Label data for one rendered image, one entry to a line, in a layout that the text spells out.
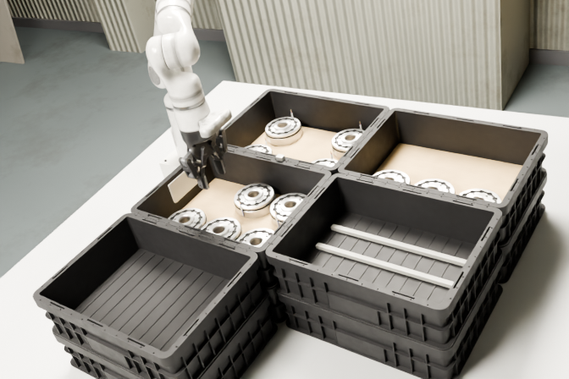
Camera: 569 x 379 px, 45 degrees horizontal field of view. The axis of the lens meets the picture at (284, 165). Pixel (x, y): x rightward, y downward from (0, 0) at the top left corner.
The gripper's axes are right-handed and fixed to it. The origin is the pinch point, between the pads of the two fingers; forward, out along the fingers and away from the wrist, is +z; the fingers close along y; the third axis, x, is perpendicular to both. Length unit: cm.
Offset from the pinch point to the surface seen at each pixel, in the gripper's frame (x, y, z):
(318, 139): -0.3, -42.2, 17.3
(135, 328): -1.1, 32.5, 17.5
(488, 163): 47, -45, 17
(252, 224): 3.4, -4.8, 17.4
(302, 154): -0.7, -34.3, 17.3
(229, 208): -6.0, -7.9, 17.3
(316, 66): -103, -188, 83
